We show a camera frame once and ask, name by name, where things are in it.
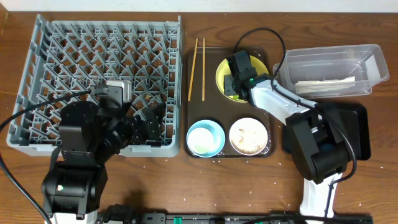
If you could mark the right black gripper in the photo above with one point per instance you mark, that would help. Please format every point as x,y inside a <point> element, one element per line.
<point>232,79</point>

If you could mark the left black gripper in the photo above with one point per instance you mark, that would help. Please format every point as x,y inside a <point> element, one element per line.
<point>140,125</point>

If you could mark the wooden chopstick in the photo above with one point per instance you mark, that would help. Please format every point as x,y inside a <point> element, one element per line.
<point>203,69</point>
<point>192,70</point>

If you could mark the white bowl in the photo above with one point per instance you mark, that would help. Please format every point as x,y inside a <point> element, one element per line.
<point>248,136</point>

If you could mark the white napkin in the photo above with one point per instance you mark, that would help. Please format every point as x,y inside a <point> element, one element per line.
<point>302,87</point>

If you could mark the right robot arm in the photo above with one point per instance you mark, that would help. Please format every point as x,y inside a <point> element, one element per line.
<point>320,178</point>

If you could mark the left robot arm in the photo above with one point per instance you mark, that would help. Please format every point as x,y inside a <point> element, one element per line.
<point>91,134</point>

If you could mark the clear plastic waste bin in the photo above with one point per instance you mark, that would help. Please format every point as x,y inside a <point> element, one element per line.
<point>365,62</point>

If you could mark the grey plastic dishwasher rack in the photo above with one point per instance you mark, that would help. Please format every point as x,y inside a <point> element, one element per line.
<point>65,57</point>

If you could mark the black waste tray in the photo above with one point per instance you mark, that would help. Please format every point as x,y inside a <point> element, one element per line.
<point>357,130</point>

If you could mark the yellow round plate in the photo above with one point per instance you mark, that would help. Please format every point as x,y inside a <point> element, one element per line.
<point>224,70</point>

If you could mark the dark brown serving tray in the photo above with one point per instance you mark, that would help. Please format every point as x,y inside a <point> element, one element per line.
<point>217,107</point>

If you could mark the light blue bowl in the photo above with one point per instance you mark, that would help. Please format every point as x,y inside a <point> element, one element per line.
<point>217,132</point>

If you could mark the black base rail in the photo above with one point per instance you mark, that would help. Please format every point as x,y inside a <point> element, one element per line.
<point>125,214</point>

